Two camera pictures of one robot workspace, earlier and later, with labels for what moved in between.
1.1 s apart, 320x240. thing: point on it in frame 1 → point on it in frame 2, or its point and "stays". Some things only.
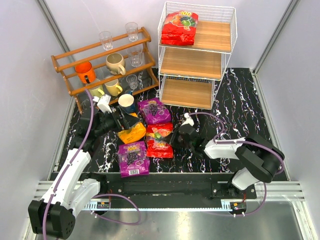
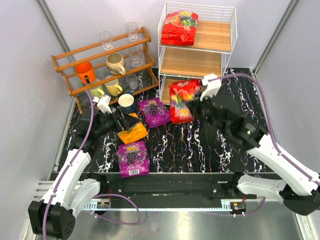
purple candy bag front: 133,160 stays
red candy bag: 158,143 → 181,93
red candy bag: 179,28 stays
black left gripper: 117,121 stays
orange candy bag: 136,131 stays
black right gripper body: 178,135 → 200,106
